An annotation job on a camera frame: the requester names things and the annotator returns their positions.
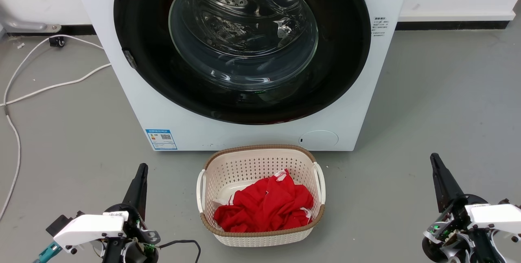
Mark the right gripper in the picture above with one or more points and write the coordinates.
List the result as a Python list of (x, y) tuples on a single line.
[(452, 234)]

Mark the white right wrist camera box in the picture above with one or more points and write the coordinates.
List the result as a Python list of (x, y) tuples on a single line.
[(494, 216)]

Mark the white front-load washing machine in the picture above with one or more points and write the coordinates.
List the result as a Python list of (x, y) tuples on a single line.
[(134, 104)]

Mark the blue energy label sticker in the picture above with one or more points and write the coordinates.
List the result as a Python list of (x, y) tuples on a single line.
[(161, 139)]

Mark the grey floor pipe bracket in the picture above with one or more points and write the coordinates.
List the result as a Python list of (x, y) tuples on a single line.
[(24, 25)]

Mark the stainless steel washer drum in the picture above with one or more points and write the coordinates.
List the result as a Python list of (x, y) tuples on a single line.
[(244, 31)]

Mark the cream perforated laundry basket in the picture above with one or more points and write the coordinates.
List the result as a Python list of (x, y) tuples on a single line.
[(252, 161)]

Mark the round black-rimmed glass washer door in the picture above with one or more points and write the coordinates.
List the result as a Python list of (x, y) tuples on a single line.
[(142, 51)]

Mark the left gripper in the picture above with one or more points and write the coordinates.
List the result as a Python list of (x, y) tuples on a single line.
[(140, 234)]

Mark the red garment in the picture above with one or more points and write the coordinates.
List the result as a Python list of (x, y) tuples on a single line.
[(264, 206)]

